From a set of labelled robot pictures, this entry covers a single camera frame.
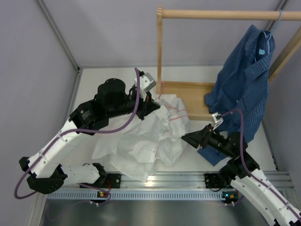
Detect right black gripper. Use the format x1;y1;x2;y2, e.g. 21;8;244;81
181;124;234;158

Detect pink wire hanger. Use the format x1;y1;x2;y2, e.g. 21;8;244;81
155;81;190;122

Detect white shirt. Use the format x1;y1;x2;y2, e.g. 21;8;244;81
92;95;189;182

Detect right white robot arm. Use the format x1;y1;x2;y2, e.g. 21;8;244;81
182;124;301;226

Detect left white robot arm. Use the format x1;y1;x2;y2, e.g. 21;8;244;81
19;74;160;194

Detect blue checked shirt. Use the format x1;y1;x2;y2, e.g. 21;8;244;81
197;24;276;167

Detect wooden clothes rack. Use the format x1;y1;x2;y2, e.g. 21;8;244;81
156;6;301;121

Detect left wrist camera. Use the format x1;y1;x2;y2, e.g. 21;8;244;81
138;71;157;100

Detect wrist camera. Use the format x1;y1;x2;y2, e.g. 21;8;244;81
212;113;223;130
138;71;157;100

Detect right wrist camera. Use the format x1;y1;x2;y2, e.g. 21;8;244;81
212;113;223;130

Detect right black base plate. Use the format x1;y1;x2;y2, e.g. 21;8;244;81
204;173;232;192

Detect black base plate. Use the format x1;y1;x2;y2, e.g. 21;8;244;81
84;173;121;189
204;173;232;192

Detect slotted grey cable duct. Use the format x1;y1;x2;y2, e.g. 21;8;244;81
48;189;238;201

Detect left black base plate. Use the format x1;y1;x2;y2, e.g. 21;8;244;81
84;173;121;189

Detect aluminium mounting rail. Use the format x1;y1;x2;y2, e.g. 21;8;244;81
39;171;294;189

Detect aluminium corner post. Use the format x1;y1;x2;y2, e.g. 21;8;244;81
35;0;82;71

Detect blue wire hanger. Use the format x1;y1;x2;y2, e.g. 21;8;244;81
254;9;283;62

